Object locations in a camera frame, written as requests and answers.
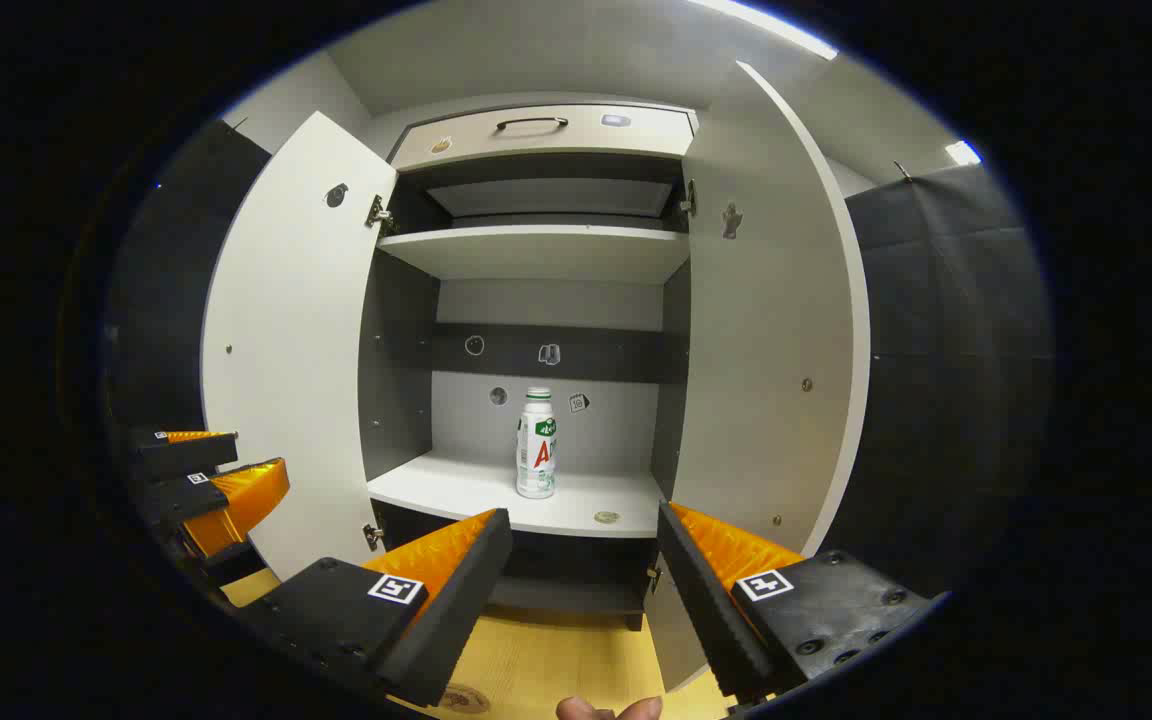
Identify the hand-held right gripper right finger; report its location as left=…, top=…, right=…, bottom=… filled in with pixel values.
left=654, top=500, right=949, bottom=703

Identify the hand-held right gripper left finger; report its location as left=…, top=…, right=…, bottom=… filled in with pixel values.
left=236, top=507, right=515, bottom=709

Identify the round wooden coaster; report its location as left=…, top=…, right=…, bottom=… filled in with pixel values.
left=439, top=683, right=493, bottom=715

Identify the white cabinet door checkered sticker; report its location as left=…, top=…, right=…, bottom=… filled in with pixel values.
left=201, top=110, right=399, bottom=581

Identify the white plastic bottle green label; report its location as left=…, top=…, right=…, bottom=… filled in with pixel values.
left=516, top=387, right=558, bottom=500

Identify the white cabinet door box sticker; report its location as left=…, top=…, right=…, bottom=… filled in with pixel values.
left=644, top=62, right=872, bottom=693

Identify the white cabinet shelf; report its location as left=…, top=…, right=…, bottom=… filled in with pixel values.
left=366, top=450, right=667, bottom=539
left=376, top=224, right=692, bottom=285

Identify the white and grey cabinet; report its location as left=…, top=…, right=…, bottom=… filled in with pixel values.
left=356, top=95, right=702, bottom=631

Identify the white cabinet drawer front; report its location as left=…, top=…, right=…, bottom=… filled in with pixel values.
left=388, top=103, right=699, bottom=173

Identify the ceiling strip light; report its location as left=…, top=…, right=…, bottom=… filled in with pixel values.
left=686, top=0, right=839, bottom=61

